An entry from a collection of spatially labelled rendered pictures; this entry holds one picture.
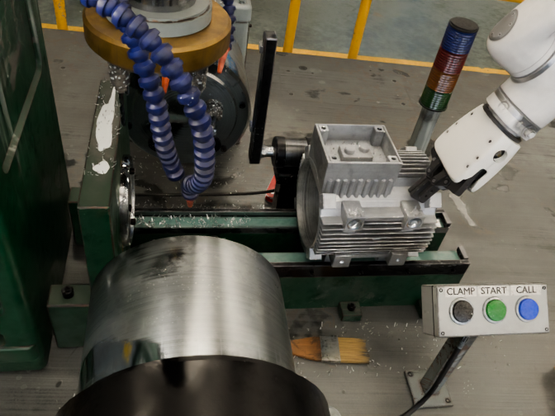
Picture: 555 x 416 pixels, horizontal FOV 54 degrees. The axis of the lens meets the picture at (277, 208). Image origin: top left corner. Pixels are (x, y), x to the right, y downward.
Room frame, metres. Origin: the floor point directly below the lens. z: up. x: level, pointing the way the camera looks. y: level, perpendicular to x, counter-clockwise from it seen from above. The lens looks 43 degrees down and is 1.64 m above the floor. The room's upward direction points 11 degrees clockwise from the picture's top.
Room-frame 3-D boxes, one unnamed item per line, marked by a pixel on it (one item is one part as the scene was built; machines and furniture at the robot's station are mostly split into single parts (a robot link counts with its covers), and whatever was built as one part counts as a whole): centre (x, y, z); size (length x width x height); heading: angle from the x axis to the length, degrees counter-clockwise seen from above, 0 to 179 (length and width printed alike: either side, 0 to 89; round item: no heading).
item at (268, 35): (0.80, 0.06, 1.12); 0.04 x 0.03 x 0.26; 105
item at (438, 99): (1.07, -0.29, 1.05); 0.06 x 0.06 x 0.04
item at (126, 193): (0.62, 0.24, 1.02); 0.15 x 0.02 x 0.15; 15
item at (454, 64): (1.07, -0.29, 1.14); 0.06 x 0.06 x 0.04
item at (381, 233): (0.72, -0.14, 1.02); 0.20 x 0.19 x 0.19; 106
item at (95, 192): (0.60, 0.30, 0.97); 0.30 x 0.11 x 0.34; 15
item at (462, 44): (1.07, -0.29, 1.19); 0.06 x 0.06 x 0.04
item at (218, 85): (0.96, 0.24, 1.04); 0.41 x 0.25 x 0.25; 15
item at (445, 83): (1.07, -0.29, 1.10); 0.06 x 0.06 x 0.04
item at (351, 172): (0.71, -0.11, 1.11); 0.12 x 0.11 x 0.07; 106
